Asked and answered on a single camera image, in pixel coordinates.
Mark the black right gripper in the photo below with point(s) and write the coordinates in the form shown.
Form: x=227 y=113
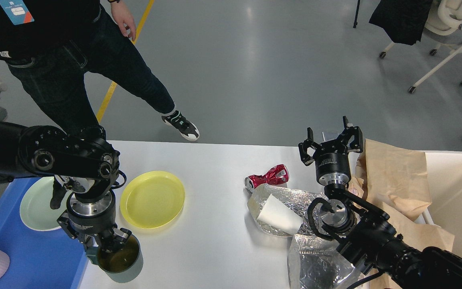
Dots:
x=331 y=160

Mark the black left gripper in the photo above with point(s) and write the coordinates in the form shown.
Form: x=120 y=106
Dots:
x=97 y=220

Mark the dark teal mug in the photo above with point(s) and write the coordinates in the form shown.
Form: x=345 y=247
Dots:
x=121 y=266

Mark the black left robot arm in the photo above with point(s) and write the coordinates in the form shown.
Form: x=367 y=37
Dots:
x=87 y=171

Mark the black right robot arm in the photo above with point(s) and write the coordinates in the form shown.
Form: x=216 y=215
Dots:
x=365 y=237

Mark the yellow plastic plate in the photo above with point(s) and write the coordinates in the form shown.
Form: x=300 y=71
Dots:
x=152 y=199

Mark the crushed red soda can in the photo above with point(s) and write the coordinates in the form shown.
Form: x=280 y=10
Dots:
x=276 y=175

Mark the crumpled silver foil bag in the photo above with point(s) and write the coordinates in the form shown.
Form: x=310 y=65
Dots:
x=296 y=199

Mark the brown paper bag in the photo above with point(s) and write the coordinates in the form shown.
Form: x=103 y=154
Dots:
x=396 y=180

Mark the blue plastic tray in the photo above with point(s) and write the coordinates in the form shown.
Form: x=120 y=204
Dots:
x=38 y=260

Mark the pale green plate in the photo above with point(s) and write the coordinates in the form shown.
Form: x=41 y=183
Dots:
x=35 y=211

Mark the white paper cup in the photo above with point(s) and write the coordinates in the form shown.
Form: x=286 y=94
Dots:
x=280 y=216

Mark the silver foil bag front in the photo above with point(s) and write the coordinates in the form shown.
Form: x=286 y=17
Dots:
x=314 y=263

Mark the black jacket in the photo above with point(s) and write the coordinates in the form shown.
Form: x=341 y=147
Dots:
x=402 y=20

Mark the white office chair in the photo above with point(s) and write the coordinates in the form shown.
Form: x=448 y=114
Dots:
x=444 y=26

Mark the person in dark jeans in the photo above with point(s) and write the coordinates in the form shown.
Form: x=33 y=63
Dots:
x=49 y=45

